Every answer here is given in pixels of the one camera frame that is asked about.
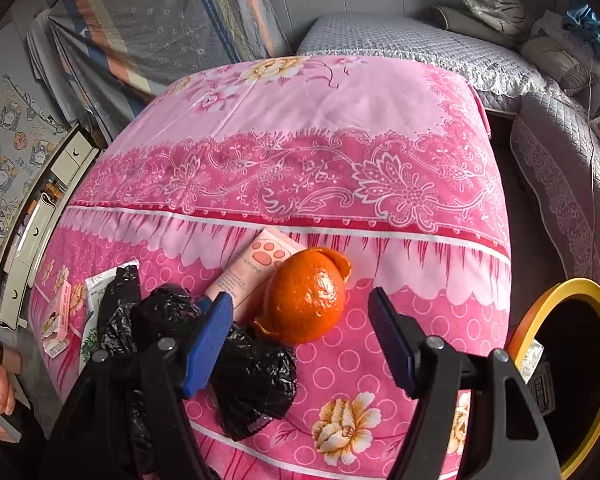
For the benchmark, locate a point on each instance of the black plastic bag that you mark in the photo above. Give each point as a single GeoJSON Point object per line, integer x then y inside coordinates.
{"type": "Point", "coordinates": [254, 382]}

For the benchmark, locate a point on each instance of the grey bolster pillow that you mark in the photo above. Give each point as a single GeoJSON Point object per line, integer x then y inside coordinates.
{"type": "Point", "coordinates": [464, 23]}

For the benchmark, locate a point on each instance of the yellow rimmed trash bin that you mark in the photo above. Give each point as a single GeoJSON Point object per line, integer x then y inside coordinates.
{"type": "Point", "coordinates": [566, 321]}

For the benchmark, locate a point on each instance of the grey cushion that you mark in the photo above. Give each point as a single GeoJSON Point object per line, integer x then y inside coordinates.
{"type": "Point", "coordinates": [551, 59]}

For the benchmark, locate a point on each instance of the white drawer cabinet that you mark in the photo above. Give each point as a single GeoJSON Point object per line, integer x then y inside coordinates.
{"type": "Point", "coordinates": [36, 218]}

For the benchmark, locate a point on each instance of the green white box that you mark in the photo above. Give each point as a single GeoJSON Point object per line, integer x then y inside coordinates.
{"type": "Point", "coordinates": [535, 371]}

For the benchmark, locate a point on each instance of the pink floral table cloth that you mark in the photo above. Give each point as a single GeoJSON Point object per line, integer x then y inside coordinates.
{"type": "Point", "coordinates": [388, 162]}

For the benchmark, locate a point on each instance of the small pink white box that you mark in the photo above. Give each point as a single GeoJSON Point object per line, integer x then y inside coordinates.
{"type": "Point", "coordinates": [55, 332]}

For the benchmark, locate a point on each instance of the pink paw print box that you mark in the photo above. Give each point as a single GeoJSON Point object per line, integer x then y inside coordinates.
{"type": "Point", "coordinates": [247, 275]}

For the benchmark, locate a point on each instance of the small green white packet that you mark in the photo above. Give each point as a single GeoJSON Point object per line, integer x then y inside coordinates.
{"type": "Point", "coordinates": [95, 288]}

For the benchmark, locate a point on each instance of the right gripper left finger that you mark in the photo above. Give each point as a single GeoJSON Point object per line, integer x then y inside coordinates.
{"type": "Point", "coordinates": [92, 438]}

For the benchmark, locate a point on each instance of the grey quilted sofa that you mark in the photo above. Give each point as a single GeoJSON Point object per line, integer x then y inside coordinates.
{"type": "Point", "coordinates": [554, 145]}

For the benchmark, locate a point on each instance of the plastic wrapped tiger toy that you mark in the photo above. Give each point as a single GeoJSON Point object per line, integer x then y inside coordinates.
{"type": "Point", "coordinates": [509, 17]}

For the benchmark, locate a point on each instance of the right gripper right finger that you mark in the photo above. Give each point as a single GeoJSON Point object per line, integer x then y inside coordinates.
{"type": "Point", "coordinates": [506, 434]}

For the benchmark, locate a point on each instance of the orange mandarin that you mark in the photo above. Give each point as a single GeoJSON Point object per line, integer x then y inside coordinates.
{"type": "Point", "coordinates": [305, 297]}

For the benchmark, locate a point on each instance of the blue curtain left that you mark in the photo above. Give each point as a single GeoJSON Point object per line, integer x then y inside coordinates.
{"type": "Point", "coordinates": [584, 23]}

